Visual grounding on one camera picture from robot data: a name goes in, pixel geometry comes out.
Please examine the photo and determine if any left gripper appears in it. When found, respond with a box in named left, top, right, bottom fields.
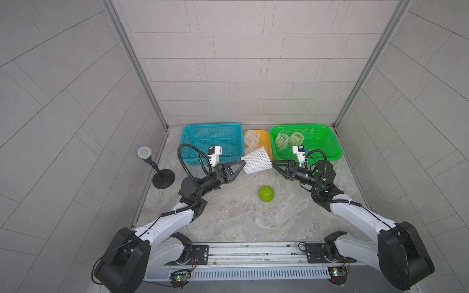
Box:
left=195, top=165, right=243, bottom=200

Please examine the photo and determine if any white foam net sleeve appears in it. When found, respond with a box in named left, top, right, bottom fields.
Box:
left=288, top=132, right=305, bottom=148
left=241, top=147, right=272, bottom=175
left=274, top=132, right=290, bottom=151

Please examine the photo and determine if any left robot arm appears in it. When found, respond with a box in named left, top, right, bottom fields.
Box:
left=91, top=144, right=245, bottom=293

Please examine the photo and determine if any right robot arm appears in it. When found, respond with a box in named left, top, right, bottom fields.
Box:
left=272, top=151, right=436, bottom=291

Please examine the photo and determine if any white foam nets pile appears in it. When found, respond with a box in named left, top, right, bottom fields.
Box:
left=244, top=131, right=260, bottom=155

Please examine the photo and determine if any yellow plastic tub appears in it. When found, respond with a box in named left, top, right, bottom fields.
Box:
left=252, top=130, right=273, bottom=160

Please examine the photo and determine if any green plastic basket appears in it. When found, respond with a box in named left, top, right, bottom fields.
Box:
left=270, top=125, right=343, bottom=161

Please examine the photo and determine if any teal plastic basket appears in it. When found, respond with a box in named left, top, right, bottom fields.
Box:
left=180, top=123, right=245, bottom=164

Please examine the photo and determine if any microphone on black stand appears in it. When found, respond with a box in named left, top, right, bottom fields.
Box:
left=138, top=146, right=175, bottom=190

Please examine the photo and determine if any right circuit board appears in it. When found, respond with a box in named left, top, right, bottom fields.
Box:
left=328, top=267, right=348, bottom=286

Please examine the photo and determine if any circuit board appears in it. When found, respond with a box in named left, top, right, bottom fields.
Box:
left=328, top=267, right=348, bottom=286
left=169, top=269, right=191, bottom=289

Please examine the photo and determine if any left circuit board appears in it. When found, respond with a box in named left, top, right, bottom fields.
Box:
left=169, top=269, right=191, bottom=289

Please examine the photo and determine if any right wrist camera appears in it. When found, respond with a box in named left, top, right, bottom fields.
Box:
left=292, top=145, right=307, bottom=167

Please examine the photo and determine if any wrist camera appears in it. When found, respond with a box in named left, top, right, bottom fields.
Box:
left=292, top=145, right=307, bottom=167
left=208, top=146, right=223, bottom=167

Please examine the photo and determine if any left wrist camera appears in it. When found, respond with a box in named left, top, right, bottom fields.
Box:
left=208, top=146, right=223, bottom=167

